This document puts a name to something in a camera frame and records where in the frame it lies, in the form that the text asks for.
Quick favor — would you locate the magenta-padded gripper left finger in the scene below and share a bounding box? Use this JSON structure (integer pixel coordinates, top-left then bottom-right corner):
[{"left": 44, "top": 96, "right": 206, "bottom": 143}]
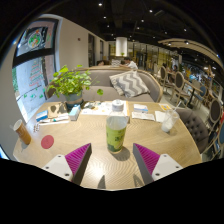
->
[{"left": 41, "top": 143, "right": 92, "bottom": 185}]

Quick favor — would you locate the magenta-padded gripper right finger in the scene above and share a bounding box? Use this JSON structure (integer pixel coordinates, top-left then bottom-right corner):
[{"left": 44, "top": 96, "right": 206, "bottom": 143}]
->
[{"left": 132, "top": 143, "right": 183, "bottom": 186}]

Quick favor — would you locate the clear bottle with green label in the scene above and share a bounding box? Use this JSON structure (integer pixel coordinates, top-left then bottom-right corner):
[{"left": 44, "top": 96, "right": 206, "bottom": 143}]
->
[{"left": 105, "top": 99, "right": 129, "bottom": 154}]

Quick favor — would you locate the flat round red coaster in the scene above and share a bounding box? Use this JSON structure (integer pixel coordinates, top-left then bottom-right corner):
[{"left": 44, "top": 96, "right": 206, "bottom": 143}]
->
[{"left": 40, "top": 134, "right": 55, "bottom": 150}]

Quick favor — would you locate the clear plastic cup with straw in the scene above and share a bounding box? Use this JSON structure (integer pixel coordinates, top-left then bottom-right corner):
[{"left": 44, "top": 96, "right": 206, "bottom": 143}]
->
[{"left": 160, "top": 101, "right": 183, "bottom": 134}]

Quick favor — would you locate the small light blue box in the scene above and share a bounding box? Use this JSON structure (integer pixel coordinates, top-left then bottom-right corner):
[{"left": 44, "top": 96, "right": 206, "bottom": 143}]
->
[{"left": 68, "top": 104, "right": 82, "bottom": 122}]

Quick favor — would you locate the white rectangular box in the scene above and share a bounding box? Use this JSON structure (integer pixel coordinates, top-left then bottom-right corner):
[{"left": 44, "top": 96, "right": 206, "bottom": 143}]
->
[{"left": 133, "top": 103, "right": 149, "bottom": 114}]

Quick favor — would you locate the printed paper brochure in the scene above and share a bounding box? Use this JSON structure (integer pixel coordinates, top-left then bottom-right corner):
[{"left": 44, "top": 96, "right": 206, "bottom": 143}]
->
[{"left": 80, "top": 100, "right": 129, "bottom": 117}]

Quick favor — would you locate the grey tufted chair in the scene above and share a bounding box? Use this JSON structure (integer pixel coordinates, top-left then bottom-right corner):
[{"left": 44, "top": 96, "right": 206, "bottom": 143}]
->
[{"left": 175, "top": 108, "right": 209, "bottom": 154}]

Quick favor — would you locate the brown paper cup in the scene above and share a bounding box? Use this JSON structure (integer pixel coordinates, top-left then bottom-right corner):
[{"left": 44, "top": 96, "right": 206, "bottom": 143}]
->
[{"left": 12, "top": 118, "right": 33, "bottom": 146}]

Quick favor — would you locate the grey curved sofa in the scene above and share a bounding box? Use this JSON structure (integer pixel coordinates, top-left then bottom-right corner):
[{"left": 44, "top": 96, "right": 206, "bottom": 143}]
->
[{"left": 44, "top": 65, "right": 164, "bottom": 104}]

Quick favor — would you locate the green potted plant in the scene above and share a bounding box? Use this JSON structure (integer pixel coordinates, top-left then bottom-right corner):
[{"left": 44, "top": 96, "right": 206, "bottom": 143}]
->
[{"left": 45, "top": 64, "right": 104, "bottom": 109}]

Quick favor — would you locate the grey chevron pillow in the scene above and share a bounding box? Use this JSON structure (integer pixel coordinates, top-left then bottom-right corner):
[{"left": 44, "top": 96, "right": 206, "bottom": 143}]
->
[{"left": 109, "top": 69, "right": 151, "bottom": 99}]

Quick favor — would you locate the group of dining chairs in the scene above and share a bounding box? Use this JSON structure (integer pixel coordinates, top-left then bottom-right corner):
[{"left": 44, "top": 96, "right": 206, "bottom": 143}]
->
[{"left": 154, "top": 63, "right": 224, "bottom": 158}]

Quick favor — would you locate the black-framed decorated window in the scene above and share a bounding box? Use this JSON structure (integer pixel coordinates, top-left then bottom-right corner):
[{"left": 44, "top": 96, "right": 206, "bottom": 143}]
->
[{"left": 11, "top": 18, "right": 60, "bottom": 123}]

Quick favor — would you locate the white cylindrical pillar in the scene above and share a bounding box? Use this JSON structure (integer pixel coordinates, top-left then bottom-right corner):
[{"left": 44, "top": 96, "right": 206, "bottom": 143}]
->
[{"left": 115, "top": 36, "right": 129, "bottom": 58}]

